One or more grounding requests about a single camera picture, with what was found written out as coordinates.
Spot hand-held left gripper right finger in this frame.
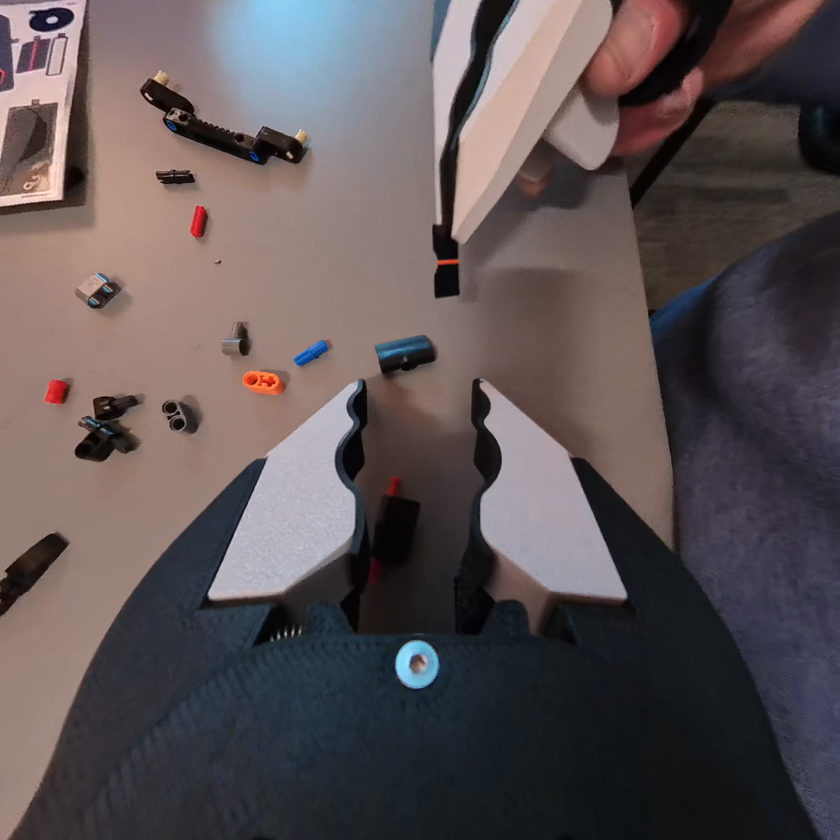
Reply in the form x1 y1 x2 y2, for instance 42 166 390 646
453 378 629 635

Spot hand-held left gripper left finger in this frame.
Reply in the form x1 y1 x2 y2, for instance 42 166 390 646
207 378 370 606

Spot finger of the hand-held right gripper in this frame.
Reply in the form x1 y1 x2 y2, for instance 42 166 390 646
448 0 622 245
432 0 484 225

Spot black lego piece red axle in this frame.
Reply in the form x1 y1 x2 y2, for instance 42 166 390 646
366 475 422 586

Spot black lego piece orange band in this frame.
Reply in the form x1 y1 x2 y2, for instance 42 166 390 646
432 223 462 300

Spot dark grey double lego connector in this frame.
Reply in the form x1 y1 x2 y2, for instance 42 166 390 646
161 398 200 436

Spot large black lego connector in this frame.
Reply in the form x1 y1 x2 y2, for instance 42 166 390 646
75 416 139 462

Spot dark lego tube connector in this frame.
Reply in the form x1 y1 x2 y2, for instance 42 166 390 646
374 334 438 375

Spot black lego rack assembly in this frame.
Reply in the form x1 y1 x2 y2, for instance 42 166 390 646
139 70 310 165

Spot long black lego piece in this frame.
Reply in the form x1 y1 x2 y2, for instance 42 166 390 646
0 532 70 618

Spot grey lego piece blue pins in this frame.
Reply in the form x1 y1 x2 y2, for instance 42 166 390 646
75 272 120 310

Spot lego sticker sheet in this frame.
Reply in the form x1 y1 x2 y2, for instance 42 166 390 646
0 0 90 208

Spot person's right hand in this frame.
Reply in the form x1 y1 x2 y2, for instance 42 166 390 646
579 0 816 157

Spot person's blue trouser leg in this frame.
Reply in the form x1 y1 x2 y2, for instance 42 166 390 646
648 213 840 840

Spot dark round object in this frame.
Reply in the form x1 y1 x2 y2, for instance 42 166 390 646
797 101 840 175

